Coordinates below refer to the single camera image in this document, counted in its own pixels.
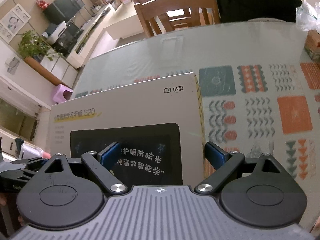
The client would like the white television cabinet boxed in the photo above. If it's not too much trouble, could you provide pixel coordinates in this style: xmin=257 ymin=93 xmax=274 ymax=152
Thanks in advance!
xmin=66 ymin=4 xmax=116 ymax=68

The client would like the white box lid tablet print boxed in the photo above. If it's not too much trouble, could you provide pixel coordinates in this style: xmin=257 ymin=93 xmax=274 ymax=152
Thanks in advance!
xmin=45 ymin=72 xmax=208 ymax=187

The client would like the desktop with patterned tablecloth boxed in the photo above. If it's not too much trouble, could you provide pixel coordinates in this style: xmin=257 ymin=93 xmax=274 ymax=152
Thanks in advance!
xmin=71 ymin=20 xmax=320 ymax=240

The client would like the green potted plant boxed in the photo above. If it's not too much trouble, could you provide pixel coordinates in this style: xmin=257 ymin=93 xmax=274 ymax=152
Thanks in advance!
xmin=17 ymin=30 xmax=64 ymax=62

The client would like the small wall calendar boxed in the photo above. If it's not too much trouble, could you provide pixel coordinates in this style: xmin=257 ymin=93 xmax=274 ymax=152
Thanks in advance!
xmin=5 ymin=57 xmax=21 ymax=75

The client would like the white printer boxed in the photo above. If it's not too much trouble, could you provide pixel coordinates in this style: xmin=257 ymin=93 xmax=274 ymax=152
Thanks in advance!
xmin=41 ymin=21 xmax=68 ymax=44

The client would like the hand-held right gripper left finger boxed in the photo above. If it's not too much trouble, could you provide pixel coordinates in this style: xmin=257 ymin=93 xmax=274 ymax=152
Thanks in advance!
xmin=37 ymin=142 xmax=127 ymax=194

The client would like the clear plastic bag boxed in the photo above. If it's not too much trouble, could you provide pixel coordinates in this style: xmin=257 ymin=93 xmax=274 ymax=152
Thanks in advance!
xmin=295 ymin=0 xmax=320 ymax=33

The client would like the sketch drawings wall poster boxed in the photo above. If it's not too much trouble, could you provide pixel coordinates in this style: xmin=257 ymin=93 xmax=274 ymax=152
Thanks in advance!
xmin=0 ymin=4 xmax=32 ymax=43

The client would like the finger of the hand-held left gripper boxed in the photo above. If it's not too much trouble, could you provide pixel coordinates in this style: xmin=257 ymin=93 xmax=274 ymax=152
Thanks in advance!
xmin=11 ymin=156 xmax=52 ymax=166
xmin=19 ymin=166 xmax=42 ymax=179

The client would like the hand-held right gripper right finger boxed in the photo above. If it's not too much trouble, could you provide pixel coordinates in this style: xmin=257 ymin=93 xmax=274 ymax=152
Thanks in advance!
xmin=194 ymin=141 xmax=290 ymax=195

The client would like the white low table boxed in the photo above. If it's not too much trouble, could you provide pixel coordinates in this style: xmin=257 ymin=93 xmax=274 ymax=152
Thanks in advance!
xmin=104 ymin=4 xmax=151 ymax=41

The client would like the black garment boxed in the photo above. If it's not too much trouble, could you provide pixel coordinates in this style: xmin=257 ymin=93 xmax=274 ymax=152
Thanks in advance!
xmin=215 ymin=0 xmax=303 ymax=24

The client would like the black flat television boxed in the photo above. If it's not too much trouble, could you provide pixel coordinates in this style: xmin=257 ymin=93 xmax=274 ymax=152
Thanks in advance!
xmin=42 ymin=0 xmax=86 ymax=24

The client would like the purple plastic stool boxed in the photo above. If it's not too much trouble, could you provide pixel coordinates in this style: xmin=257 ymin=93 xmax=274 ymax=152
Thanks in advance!
xmin=51 ymin=84 xmax=74 ymax=104

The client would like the black glass cabinet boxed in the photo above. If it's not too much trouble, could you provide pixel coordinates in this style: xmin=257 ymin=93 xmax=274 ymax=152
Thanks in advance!
xmin=51 ymin=22 xmax=86 ymax=57

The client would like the white drawer sideboard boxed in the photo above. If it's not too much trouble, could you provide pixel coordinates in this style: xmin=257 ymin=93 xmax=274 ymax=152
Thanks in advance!
xmin=39 ymin=54 xmax=81 ymax=86

